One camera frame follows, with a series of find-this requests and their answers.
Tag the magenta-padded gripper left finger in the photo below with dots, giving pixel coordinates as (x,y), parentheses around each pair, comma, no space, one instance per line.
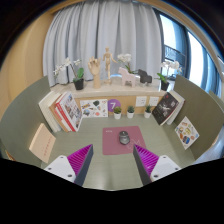
(61,166)

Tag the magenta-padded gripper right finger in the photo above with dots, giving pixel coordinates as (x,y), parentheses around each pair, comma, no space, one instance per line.
(163,166)

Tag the dark grey computer mouse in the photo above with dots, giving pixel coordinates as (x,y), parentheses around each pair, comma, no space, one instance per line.
(124,138)

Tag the pink mouse pad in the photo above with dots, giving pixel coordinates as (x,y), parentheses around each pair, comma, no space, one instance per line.
(111,141)

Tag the beige card with red print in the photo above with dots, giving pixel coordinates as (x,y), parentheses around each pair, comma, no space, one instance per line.
(42,143)

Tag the small succulent in white pot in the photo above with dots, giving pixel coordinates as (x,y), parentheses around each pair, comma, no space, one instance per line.
(130,115)
(147,114)
(117,115)

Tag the tan book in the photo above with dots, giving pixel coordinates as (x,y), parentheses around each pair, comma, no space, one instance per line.
(55,111)

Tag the red-edged picture magazine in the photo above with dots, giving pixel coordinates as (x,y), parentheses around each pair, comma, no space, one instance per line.
(71,111)

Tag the black book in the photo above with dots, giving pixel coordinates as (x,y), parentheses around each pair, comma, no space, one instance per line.
(165,108)

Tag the white sticker sheet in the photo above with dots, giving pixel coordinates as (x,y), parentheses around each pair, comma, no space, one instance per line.
(94,108)

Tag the purple round number sign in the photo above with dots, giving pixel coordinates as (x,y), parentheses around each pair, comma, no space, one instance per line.
(114,104)

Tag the white orchid in black pot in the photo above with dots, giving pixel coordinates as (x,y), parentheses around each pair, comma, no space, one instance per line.
(124,58)
(164,86)
(79,84)

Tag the wooden shelf ledge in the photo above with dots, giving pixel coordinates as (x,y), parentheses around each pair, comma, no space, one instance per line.
(126,90)

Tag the black horse figurine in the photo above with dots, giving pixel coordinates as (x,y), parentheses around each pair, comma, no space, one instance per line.
(145,76)

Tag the pink horse figurine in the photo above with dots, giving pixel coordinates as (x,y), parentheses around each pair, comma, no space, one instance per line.
(126,77)

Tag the wooden hand model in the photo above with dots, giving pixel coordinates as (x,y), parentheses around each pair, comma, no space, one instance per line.
(95,68)

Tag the wooden artist mannequin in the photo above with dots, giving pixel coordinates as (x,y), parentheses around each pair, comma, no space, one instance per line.
(107,61)

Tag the dark-framed window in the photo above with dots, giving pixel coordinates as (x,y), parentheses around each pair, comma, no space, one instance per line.
(196,56)

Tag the pale grey curtain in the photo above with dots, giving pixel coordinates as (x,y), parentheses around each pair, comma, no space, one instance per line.
(106,30)

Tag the white wall socket plate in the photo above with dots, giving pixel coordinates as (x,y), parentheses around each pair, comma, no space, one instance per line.
(141,101)
(153,101)

